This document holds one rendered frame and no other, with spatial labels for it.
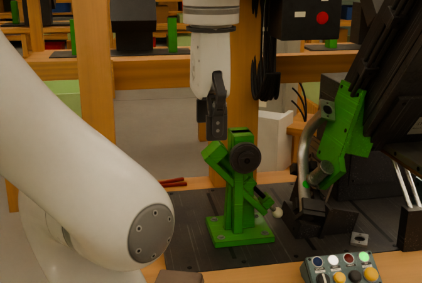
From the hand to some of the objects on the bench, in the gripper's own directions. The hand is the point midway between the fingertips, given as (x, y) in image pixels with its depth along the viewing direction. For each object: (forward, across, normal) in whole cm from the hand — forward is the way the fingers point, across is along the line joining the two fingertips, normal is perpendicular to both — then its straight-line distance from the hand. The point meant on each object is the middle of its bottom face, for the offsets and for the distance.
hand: (211, 125), depth 78 cm
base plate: (+42, +40, -49) cm, 76 cm away
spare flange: (+40, +24, -42) cm, 63 cm away
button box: (+44, +10, -30) cm, 54 cm away
